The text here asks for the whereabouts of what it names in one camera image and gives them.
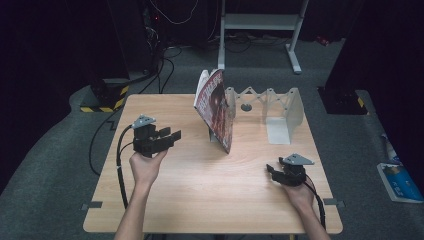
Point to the black yellow striped stand base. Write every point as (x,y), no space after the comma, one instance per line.
(110,100)

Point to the person's left hand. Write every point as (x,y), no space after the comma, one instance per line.
(146,168)

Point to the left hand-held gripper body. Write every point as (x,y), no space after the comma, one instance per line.
(145,140)

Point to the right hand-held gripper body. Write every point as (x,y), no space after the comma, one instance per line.
(293,171)

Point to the grey tape strip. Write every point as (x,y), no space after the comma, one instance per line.
(333,202)
(92,205)

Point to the white metal stand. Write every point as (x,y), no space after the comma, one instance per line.
(263,21)

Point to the person's right hand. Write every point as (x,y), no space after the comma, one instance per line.
(300,195)

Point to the dark round table grommet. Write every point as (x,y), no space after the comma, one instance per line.
(246,107)

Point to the small red object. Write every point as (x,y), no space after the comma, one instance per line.
(322,40)

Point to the white expandable bookend rack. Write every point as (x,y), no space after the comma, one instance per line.
(283,123)

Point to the dark stand base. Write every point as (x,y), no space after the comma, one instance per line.
(343,101)

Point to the blue and white packet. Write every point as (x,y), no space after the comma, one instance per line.
(400,183)

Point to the black computer tower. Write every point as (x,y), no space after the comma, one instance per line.
(133,33)

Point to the red science fiction magazine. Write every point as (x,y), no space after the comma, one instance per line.
(216,110)

